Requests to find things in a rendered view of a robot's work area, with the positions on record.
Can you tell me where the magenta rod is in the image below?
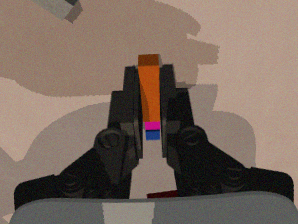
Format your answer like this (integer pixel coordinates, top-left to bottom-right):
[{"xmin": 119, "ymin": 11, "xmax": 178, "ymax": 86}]
[{"xmin": 145, "ymin": 122, "xmax": 160, "ymax": 130}]

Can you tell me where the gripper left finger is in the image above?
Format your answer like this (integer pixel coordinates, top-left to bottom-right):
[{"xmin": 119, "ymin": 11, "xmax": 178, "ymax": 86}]
[{"xmin": 14, "ymin": 66, "xmax": 143, "ymax": 211}]

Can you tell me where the grey rectangular block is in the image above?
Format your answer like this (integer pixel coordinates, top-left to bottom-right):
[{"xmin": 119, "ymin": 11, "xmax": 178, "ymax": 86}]
[{"xmin": 31, "ymin": 0, "xmax": 77, "ymax": 21}]

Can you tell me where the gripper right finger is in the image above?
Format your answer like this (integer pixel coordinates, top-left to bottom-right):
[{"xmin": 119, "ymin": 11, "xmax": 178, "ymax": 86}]
[{"xmin": 159, "ymin": 65, "xmax": 294, "ymax": 203}]

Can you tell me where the small blue block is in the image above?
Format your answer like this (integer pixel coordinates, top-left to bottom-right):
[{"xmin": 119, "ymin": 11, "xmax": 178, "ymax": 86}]
[{"xmin": 145, "ymin": 129, "xmax": 160, "ymax": 140}]

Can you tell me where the orange rod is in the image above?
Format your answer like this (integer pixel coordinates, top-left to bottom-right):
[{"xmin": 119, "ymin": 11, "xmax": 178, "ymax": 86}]
[{"xmin": 138, "ymin": 54, "xmax": 160, "ymax": 122}]

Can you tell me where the red rod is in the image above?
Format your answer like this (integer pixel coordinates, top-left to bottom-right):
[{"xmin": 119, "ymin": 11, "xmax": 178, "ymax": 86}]
[{"xmin": 147, "ymin": 190, "xmax": 178, "ymax": 198}]

